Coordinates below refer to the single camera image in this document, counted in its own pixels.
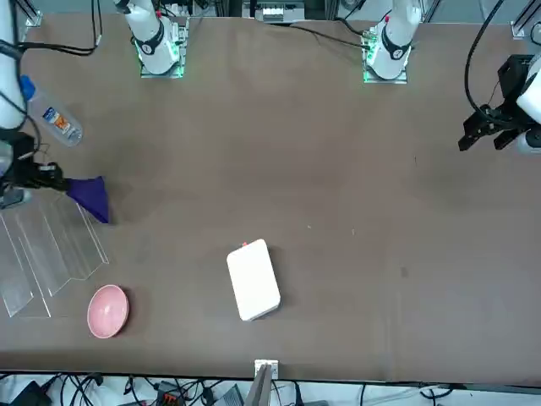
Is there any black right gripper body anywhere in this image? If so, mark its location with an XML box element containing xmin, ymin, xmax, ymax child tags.
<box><xmin>8</xmin><ymin>162</ymin><xmax>48</xmax><ymax>189</ymax></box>

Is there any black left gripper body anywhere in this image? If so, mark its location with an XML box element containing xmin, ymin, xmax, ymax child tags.
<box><xmin>485</xmin><ymin>99</ymin><xmax>529</xmax><ymax>132</ymax></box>

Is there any purple cloth towel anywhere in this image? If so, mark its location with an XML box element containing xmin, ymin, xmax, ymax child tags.
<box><xmin>63</xmin><ymin>175</ymin><xmax>111</xmax><ymax>225</ymax></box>

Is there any clear acrylic stepped rack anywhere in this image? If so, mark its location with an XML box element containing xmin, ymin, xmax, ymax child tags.
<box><xmin>0</xmin><ymin>196</ymin><xmax>110</xmax><ymax>319</ymax></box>

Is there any clear bottle blue cap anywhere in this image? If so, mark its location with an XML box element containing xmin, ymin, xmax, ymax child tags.
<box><xmin>19</xmin><ymin>74</ymin><xmax>84</xmax><ymax>148</ymax></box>

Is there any pink bowl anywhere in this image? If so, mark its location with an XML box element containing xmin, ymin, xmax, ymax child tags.
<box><xmin>87</xmin><ymin>284</ymin><xmax>130</xmax><ymax>340</ymax></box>

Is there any black power adapter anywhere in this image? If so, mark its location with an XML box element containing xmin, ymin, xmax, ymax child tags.
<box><xmin>6</xmin><ymin>380</ymin><xmax>54</xmax><ymax>406</ymax></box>

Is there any white mini drawer cabinet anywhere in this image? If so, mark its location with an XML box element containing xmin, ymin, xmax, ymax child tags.
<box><xmin>226</xmin><ymin>239</ymin><xmax>281</xmax><ymax>322</ymax></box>

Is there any white power strip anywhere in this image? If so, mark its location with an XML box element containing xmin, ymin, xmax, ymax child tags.
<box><xmin>260</xmin><ymin>6</ymin><xmax>293</xmax><ymax>23</ymax></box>

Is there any black red connector box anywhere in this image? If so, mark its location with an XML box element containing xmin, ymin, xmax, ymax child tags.
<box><xmin>155</xmin><ymin>389</ymin><xmax>181</xmax><ymax>406</ymax></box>

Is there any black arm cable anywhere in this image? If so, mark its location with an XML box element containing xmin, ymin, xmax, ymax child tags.
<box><xmin>463</xmin><ymin>0</ymin><xmax>506</xmax><ymax>112</ymax></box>
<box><xmin>0</xmin><ymin>0</ymin><xmax>103</xmax><ymax>170</ymax></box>

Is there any black cable across table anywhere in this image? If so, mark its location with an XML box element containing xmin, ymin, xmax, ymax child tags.
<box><xmin>289</xmin><ymin>19</ymin><xmax>373</xmax><ymax>60</ymax></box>

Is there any aluminium camera post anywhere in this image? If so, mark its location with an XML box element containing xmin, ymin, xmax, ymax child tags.
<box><xmin>244</xmin><ymin>359</ymin><xmax>280</xmax><ymax>406</ymax></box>

